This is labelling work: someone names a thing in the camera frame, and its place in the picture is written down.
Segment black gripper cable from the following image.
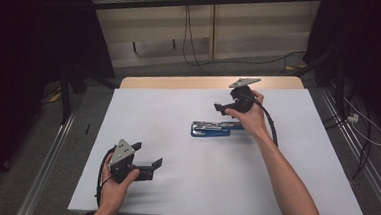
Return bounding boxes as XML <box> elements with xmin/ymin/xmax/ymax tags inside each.
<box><xmin>94</xmin><ymin>144</ymin><xmax>117</xmax><ymax>209</ymax></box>
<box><xmin>234</xmin><ymin>91</ymin><xmax>282</xmax><ymax>148</ymax></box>

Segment black metal stand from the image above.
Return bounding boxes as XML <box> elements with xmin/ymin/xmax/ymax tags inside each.
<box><xmin>291</xmin><ymin>47</ymin><xmax>351</xmax><ymax>131</ymax></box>
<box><xmin>56</xmin><ymin>62</ymin><xmax>119</xmax><ymax>128</ymax></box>

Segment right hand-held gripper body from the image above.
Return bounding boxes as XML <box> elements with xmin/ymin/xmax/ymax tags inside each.
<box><xmin>222</xmin><ymin>75</ymin><xmax>262</xmax><ymax>116</ymax></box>

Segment black hanging cable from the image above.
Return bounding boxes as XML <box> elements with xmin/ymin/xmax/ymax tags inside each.
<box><xmin>180</xmin><ymin>3</ymin><xmax>310</xmax><ymax>78</ymax></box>
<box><xmin>180</xmin><ymin>3</ymin><xmax>216</xmax><ymax>76</ymax></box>

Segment black curtain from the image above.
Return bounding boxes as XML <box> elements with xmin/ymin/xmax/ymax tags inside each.
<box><xmin>298</xmin><ymin>0</ymin><xmax>381</xmax><ymax>142</ymax></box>
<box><xmin>0</xmin><ymin>0</ymin><xmax>121</xmax><ymax>214</ymax></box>

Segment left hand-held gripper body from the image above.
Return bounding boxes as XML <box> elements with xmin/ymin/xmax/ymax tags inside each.
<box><xmin>107</xmin><ymin>138</ymin><xmax>157</xmax><ymax>186</ymax></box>

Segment yellow floor tape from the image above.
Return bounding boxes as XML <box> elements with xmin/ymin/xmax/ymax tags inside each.
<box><xmin>48</xmin><ymin>91</ymin><xmax>62</xmax><ymax>104</ymax></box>

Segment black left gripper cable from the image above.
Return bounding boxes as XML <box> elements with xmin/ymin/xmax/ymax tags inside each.
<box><xmin>94</xmin><ymin>144</ymin><xmax>117</xmax><ymax>209</ymax></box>

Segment white floor cable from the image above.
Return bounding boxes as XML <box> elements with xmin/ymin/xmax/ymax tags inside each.
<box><xmin>340</xmin><ymin>96</ymin><xmax>381</xmax><ymax>147</ymax></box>

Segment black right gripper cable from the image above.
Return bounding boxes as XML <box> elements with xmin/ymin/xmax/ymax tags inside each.
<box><xmin>234</xmin><ymin>91</ymin><xmax>282</xmax><ymax>148</ymax></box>

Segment person's right hand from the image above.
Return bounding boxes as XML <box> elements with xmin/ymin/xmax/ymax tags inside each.
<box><xmin>222</xmin><ymin>88</ymin><xmax>271</xmax><ymax>140</ymax></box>

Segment aluminium floor rail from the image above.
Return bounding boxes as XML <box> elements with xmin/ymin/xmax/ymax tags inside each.
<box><xmin>15</xmin><ymin>106</ymin><xmax>78</xmax><ymax>215</ymax></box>
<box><xmin>310</xmin><ymin>84</ymin><xmax>381</xmax><ymax>215</ymax></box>

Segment black floor cable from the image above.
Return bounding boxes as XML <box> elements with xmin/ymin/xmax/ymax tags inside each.
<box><xmin>317</xmin><ymin>105</ymin><xmax>376</xmax><ymax>183</ymax></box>

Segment black horizontal bar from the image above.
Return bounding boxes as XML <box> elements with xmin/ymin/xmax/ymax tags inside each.
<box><xmin>92</xmin><ymin>0</ymin><xmax>319</xmax><ymax>24</ymax></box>

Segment person's left hand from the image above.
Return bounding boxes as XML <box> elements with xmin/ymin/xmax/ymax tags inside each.
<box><xmin>97</xmin><ymin>161</ymin><xmax>141</xmax><ymax>215</ymax></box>

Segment white table cover sheet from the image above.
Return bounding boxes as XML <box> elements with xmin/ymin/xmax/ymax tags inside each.
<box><xmin>67</xmin><ymin>74</ymin><xmax>375</xmax><ymax>215</ymax></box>

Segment blue stapler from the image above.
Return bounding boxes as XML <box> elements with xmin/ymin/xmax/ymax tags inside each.
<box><xmin>190</xmin><ymin>118</ymin><xmax>246</xmax><ymax>141</ymax></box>

